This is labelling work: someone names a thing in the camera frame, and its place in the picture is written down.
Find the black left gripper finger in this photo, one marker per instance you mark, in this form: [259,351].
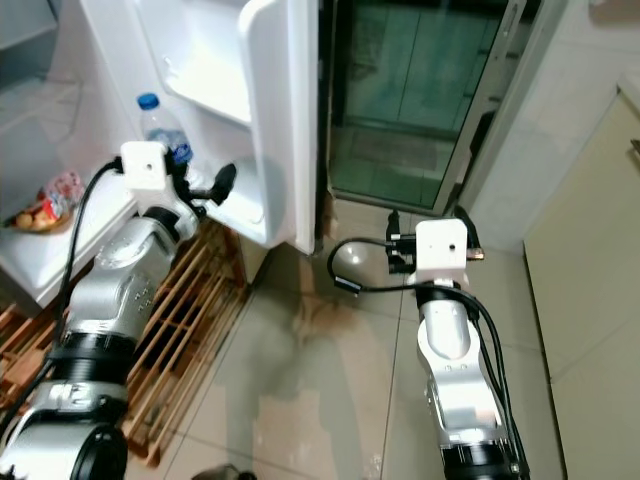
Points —
[225,186]

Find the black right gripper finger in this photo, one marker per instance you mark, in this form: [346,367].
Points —
[395,224]
[462,216]

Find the clear water bottle blue cap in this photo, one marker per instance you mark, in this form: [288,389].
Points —
[157,122]

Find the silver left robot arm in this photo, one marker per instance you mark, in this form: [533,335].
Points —
[105,300]

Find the white fridge door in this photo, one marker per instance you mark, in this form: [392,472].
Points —
[270,110]

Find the grey mini fridge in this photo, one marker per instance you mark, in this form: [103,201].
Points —
[50,130]

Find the wooden slatted wine rack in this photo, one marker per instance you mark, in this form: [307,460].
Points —
[190,330]

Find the dark glass door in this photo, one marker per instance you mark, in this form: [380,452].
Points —
[420,90]

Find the beige kitchen cabinet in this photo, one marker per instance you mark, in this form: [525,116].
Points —
[590,260]

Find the grey left robot leg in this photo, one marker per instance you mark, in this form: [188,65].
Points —
[220,473]

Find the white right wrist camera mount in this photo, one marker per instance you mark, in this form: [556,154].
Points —
[442,250]

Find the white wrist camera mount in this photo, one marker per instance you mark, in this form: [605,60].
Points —
[146,168]
[442,250]

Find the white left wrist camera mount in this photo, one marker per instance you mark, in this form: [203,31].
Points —
[146,168]

